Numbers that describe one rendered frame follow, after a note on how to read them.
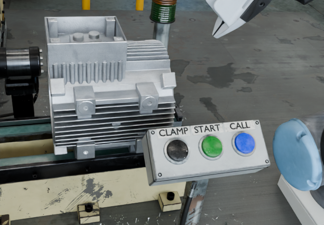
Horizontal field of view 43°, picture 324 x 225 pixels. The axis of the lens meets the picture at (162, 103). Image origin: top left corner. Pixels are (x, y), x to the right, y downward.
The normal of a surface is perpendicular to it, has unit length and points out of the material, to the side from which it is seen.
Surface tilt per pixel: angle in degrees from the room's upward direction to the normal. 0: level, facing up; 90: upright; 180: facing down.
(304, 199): 4
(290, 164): 96
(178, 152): 36
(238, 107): 0
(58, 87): 45
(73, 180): 90
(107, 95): 0
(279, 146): 96
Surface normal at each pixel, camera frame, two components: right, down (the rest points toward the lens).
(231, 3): 0.23, 0.59
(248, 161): 0.23, -0.37
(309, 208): 0.05, -0.86
